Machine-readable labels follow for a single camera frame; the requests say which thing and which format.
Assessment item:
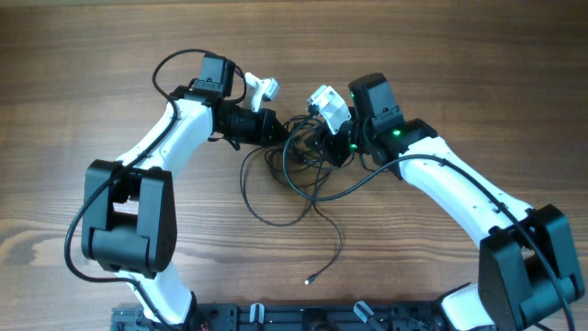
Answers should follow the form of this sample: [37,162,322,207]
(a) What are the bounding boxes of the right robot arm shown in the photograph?
[308,73,585,330]

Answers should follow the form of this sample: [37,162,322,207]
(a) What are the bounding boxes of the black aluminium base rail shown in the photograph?
[110,302,453,331]

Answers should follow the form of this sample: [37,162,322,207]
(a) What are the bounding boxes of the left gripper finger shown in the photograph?
[255,128,290,146]
[261,108,289,136]

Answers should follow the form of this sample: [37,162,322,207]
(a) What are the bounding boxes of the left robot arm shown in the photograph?
[73,52,288,330]

